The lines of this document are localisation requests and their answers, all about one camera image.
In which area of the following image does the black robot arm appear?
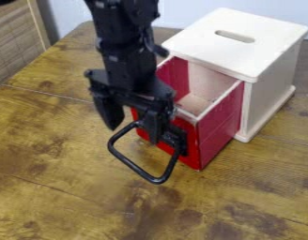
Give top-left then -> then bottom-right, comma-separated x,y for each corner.
84,0 -> 175,143

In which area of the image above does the white wooden box cabinet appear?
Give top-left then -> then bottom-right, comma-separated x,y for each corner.
163,7 -> 308,143

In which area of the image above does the black metal drawer handle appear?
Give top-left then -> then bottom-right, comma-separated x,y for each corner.
108,120 -> 189,185

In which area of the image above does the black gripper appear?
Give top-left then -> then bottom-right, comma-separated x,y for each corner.
84,46 -> 178,144

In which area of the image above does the black cable loop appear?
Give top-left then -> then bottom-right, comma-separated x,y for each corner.
142,29 -> 171,59

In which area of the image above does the red wooden drawer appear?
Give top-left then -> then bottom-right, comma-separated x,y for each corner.
131,55 -> 246,172

